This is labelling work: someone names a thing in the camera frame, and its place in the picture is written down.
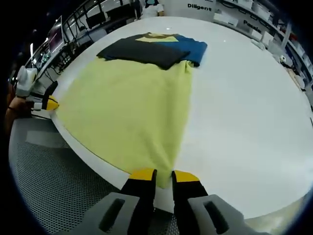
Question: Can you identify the yellow blue grey garment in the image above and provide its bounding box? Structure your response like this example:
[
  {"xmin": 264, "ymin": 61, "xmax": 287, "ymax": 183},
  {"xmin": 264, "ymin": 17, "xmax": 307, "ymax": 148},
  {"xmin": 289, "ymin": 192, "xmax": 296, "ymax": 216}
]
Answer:
[{"xmin": 56, "ymin": 31, "xmax": 208, "ymax": 189}]

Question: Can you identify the person's left hand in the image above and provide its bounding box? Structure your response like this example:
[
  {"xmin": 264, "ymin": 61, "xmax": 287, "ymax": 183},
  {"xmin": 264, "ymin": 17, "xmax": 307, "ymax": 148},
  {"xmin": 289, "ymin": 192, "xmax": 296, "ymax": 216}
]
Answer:
[{"xmin": 6, "ymin": 96, "xmax": 34, "ymax": 118}]

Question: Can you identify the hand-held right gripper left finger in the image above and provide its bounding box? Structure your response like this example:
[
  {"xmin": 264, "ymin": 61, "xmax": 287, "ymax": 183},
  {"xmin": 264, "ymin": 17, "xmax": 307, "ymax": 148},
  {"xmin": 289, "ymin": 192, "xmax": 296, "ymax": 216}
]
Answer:
[{"xmin": 55, "ymin": 168, "xmax": 157, "ymax": 235}]

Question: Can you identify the computer monitor with purple screen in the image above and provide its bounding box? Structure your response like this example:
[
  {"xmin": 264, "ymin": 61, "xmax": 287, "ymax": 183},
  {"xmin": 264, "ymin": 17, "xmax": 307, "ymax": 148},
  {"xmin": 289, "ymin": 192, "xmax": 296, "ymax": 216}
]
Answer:
[{"xmin": 47, "ymin": 16, "xmax": 65, "ymax": 51}]

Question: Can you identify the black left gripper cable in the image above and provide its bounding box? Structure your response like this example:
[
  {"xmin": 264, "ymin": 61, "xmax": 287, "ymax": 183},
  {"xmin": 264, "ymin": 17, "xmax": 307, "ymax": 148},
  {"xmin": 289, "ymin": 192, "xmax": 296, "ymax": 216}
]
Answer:
[{"xmin": 7, "ymin": 105, "xmax": 53, "ymax": 121}]

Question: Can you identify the row of white storage bins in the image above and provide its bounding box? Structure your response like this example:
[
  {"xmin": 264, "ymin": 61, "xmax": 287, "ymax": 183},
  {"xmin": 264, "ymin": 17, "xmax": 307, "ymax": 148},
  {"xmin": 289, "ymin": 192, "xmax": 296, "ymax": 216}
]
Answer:
[{"xmin": 251, "ymin": 0, "xmax": 313, "ymax": 71}]

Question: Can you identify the grey metal shelving unit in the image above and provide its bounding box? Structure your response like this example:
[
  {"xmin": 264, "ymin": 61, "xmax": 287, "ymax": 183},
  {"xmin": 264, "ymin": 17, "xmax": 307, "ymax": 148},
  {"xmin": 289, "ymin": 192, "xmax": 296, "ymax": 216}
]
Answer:
[{"xmin": 215, "ymin": 0, "xmax": 313, "ymax": 83}]

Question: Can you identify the white cardboard box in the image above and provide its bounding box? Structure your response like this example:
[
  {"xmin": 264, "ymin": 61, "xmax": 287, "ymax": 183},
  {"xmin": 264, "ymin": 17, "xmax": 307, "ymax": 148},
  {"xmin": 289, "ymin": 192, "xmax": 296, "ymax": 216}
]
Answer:
[{"xmin": 214, "ymin": 13, "xmax": 240, "ymax": 27}]

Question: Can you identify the cream cloth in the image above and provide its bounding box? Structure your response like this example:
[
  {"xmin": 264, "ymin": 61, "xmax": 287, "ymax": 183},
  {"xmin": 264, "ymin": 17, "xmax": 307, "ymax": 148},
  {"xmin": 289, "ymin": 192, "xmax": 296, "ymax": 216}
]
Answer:
[{"xmin": 285, "ymin": 65, "xmax": 309, "ymax": 93}]

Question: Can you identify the small white cloth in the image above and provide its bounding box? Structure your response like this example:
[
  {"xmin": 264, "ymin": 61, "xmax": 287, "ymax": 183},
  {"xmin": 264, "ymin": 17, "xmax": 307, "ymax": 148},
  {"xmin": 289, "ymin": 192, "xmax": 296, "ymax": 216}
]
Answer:
[{"xmin": 251, "ymin": 39, "xmax": 266, "ymax": 51}]

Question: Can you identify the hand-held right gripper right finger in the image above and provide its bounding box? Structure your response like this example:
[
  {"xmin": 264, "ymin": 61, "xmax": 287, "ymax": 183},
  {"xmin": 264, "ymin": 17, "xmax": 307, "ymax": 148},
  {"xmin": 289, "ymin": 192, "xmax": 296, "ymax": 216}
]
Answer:
[{"xmin": 171, "ymin": 170, "xmax": 248, "ymax": 235}]

